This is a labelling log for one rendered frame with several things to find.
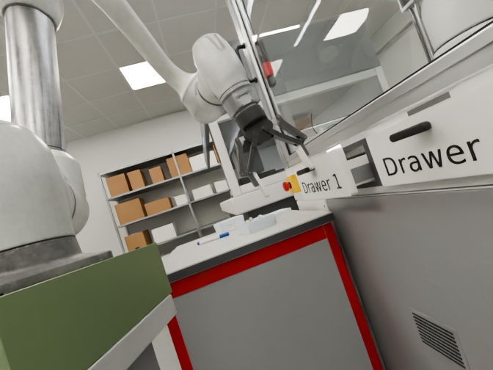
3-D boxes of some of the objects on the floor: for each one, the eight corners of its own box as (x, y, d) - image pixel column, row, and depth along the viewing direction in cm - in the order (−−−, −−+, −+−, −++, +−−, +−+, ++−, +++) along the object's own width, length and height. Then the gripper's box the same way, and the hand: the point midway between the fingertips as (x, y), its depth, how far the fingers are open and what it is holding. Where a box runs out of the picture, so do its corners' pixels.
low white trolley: (235, 553, 69) (147, 280, 72) (224, 390, 130) (176, 247, 133) (417, 450, 78) (331, 211, 81) (326, 343, 139) (279, 209, 142)
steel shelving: (136, 293, 406) (97, 172, 413) (143, 284, 455) (108, 176, 462) (339, 216, 464) (301, 111, 471) (326, 215, 512) (293, 120, 519)
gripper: (203, 130, 61) (251, 208, 61) (290, 82, 65) (334, 156, 65) (204, 138, 68) (246, 208, 68) (282, 95, 72) (322, 161, 72)
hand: (287, 179), depth 66 cm, fingers open, 13 cm apart
